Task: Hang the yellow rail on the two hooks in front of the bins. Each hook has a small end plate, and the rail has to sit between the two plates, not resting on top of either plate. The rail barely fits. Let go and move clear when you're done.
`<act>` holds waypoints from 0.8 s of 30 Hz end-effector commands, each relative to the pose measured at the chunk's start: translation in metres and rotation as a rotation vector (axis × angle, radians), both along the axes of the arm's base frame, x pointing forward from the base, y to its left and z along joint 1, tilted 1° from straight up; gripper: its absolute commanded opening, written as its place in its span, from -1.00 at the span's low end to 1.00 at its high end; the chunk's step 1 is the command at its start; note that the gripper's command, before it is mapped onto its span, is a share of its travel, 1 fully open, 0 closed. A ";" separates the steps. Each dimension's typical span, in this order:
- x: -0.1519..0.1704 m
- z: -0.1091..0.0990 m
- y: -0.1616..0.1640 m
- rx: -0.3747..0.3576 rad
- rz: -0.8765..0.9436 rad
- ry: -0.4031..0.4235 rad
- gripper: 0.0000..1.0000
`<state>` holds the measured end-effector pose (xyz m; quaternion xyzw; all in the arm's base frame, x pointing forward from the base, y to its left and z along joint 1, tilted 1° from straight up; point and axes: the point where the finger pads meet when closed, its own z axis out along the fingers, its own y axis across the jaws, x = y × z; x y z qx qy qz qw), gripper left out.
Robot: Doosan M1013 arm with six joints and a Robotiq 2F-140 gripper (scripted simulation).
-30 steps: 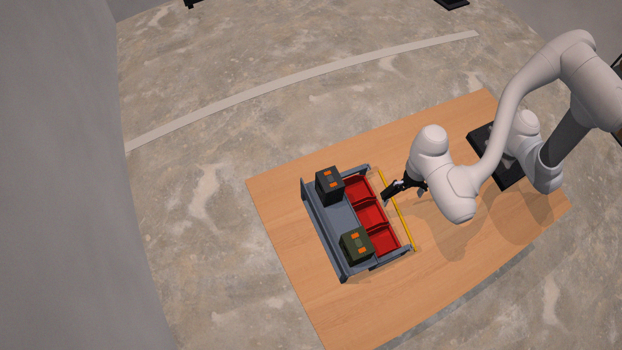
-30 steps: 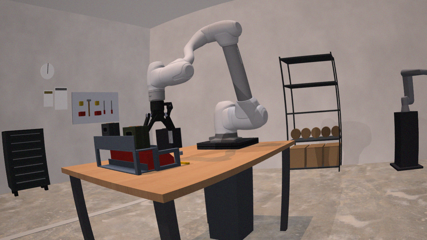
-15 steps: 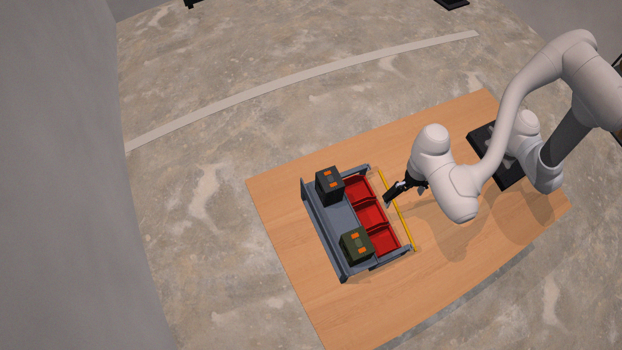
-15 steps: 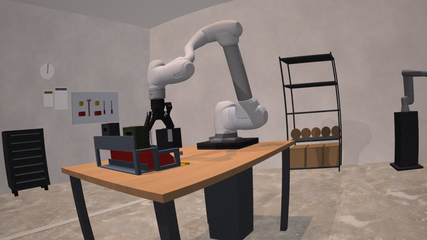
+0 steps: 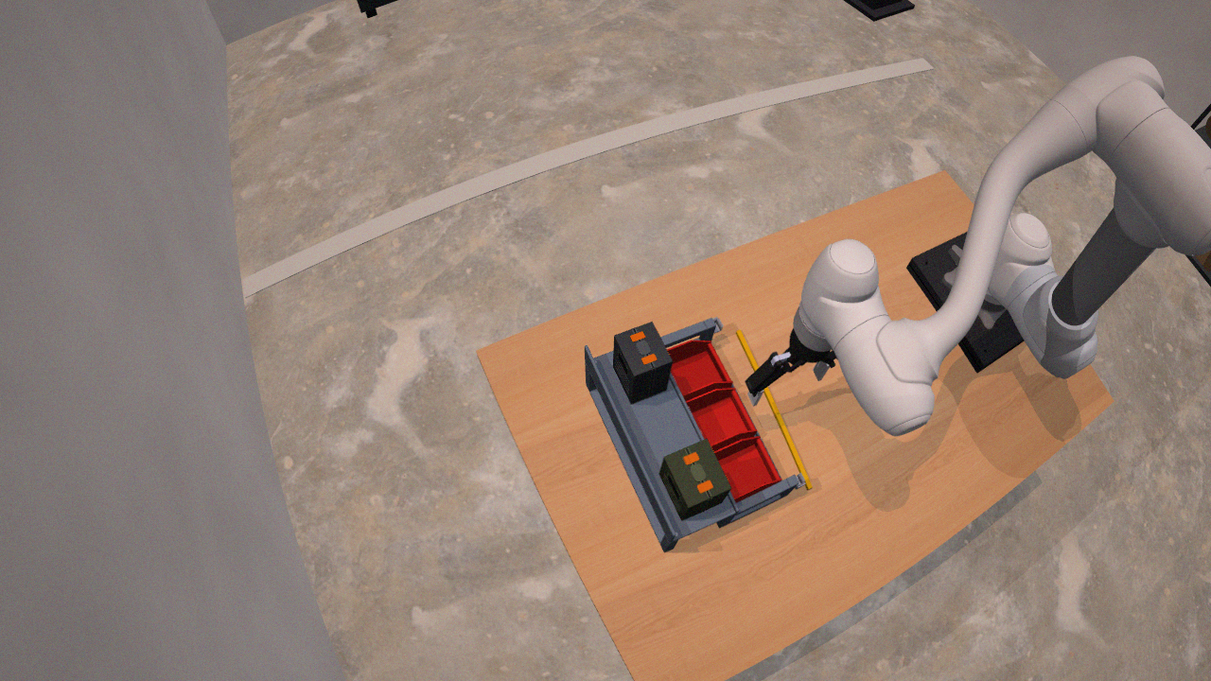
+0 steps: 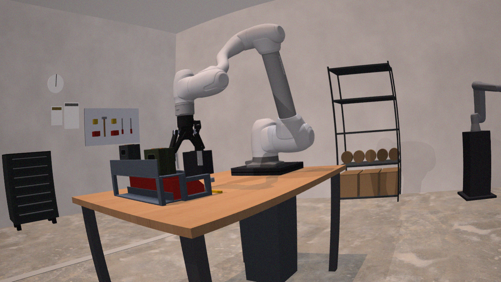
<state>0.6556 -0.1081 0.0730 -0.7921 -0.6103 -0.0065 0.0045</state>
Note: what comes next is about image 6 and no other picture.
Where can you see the red open bin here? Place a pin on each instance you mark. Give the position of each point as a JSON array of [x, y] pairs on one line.
[[149, 183], [136, 182], [171, 184]]

